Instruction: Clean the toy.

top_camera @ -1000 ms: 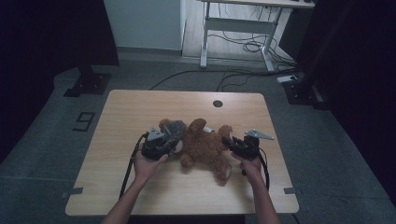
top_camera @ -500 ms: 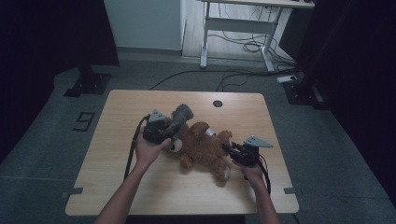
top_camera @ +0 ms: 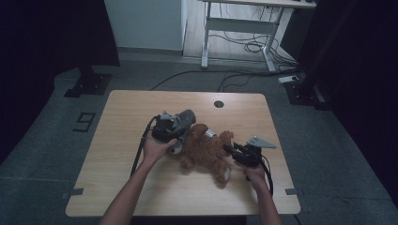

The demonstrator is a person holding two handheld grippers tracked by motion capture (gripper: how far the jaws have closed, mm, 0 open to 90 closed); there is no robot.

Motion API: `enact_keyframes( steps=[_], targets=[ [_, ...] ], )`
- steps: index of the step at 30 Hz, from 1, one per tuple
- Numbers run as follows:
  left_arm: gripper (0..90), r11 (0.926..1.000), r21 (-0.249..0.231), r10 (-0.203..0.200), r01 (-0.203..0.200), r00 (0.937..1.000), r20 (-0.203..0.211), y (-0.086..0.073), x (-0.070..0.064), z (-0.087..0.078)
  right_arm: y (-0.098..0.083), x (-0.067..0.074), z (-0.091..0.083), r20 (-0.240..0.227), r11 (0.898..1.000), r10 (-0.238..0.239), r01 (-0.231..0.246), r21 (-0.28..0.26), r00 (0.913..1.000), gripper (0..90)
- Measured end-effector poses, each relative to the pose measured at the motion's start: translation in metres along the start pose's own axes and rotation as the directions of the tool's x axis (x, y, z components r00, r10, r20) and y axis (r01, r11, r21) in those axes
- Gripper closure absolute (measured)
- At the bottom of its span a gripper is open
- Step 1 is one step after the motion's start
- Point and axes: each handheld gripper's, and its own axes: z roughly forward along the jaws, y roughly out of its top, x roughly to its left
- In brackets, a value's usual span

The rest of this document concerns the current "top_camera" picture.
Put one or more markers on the white partition panel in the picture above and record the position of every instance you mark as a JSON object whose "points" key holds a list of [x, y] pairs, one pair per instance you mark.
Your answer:
{"points": [[144, 22]]}

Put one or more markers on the brown plush teddy bear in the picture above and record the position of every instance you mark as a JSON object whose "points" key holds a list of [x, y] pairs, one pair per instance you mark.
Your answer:
{"points": [[203, 151]]}

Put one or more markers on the white power strip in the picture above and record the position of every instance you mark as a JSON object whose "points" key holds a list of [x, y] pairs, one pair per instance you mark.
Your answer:
{"points": [[287, 79]]}

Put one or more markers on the person's left hand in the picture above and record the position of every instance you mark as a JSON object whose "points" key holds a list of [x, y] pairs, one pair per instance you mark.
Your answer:
{"points": [[153, 151]]}

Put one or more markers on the black stand base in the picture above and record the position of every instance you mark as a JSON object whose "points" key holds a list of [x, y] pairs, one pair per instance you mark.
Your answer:
{"points": [[300, 93], [90, 84]]}

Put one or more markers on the black curtain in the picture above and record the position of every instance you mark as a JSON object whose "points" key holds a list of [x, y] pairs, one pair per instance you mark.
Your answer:
{"points": [[47, 47], [359, 62]]}

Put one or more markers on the dark round table grommet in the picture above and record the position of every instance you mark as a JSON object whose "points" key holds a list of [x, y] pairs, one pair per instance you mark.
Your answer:
{"points": [[218, 104]]}

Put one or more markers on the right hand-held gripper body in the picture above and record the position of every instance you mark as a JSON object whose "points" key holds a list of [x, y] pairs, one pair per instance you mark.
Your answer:
{"points": [[248, 156]]}

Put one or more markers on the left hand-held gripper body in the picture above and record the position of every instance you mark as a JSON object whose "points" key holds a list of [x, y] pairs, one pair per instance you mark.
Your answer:
{"points": [[164, 129]]}

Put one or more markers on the person's right hand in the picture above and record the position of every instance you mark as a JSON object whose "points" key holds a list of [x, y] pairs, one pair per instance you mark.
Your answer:
{"points": [[256, 176]]}

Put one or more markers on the white desk frame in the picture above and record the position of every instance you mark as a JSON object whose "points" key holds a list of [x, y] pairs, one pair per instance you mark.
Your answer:
{"points": [[241, 25]]}

